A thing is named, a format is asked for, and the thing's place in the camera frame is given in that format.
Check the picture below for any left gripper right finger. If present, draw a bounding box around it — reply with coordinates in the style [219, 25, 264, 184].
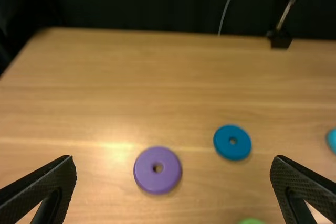
[269, 155, 336, 224]

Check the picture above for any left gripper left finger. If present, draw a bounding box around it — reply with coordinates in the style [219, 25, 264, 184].
[0, 155, 77, 224]

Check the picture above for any light blue ring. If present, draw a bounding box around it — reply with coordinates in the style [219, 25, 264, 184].
[326, 128, 336, 155]

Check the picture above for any black clamp stand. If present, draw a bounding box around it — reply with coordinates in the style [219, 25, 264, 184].
[265, 0, 302, 49]

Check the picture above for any light green ring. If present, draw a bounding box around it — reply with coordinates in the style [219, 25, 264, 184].
[237, 218, 266, 224]

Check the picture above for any dark blue ring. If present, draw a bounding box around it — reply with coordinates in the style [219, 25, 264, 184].
[213, 125, 253, 161]

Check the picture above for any purple ring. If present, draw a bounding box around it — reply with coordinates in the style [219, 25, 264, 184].
[133, 146, 183, 195]

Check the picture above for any grey cable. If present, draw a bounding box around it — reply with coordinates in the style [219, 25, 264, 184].
[217, 0, 247, 36]

